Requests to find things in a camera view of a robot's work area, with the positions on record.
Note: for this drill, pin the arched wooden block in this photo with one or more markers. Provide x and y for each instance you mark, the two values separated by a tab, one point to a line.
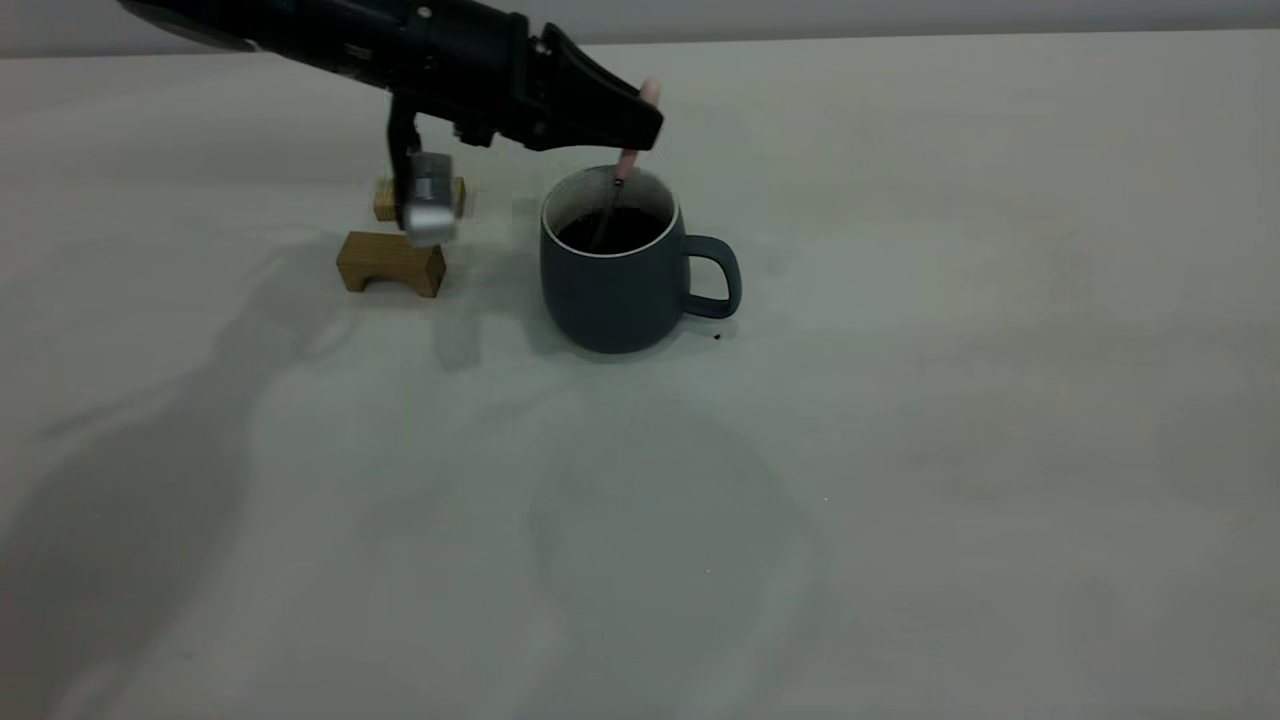
385	268

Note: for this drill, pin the flat wooden block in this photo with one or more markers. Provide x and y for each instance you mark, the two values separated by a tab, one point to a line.
385	203

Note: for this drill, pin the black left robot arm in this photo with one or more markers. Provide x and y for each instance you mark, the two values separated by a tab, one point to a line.
300	30

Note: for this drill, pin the dark grey ceramic mug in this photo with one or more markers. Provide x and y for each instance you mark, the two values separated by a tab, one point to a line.
610	300

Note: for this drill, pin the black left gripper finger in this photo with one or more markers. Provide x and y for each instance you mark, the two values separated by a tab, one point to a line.
590	115
590	62

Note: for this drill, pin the black coffee liquid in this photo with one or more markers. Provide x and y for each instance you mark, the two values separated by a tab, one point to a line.
640	232

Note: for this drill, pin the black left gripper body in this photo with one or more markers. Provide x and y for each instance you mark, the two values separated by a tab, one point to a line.
470	70

